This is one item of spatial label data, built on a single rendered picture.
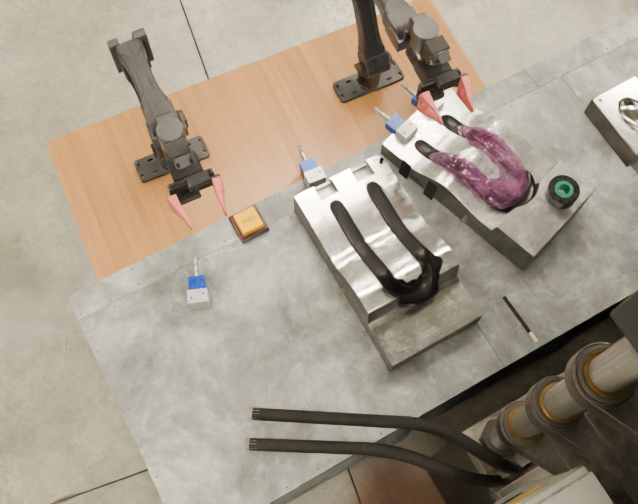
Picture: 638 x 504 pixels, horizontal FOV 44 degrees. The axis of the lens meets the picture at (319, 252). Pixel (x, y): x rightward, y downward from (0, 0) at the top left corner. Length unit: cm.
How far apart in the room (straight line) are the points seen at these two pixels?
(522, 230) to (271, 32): 171
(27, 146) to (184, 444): 168
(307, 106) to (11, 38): 167
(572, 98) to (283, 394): 117
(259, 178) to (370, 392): 65
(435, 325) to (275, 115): 75
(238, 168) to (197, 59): 123
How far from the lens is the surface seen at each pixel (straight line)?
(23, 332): 302
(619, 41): 256
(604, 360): 123
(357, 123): 225
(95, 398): 288
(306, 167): 213
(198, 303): 200
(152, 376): 202
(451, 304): 200
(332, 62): 236
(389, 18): 191
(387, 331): 196
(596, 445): 155
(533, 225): 206
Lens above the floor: 274
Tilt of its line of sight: 69 degrees down
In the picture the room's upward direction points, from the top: 2 degrees clockwise
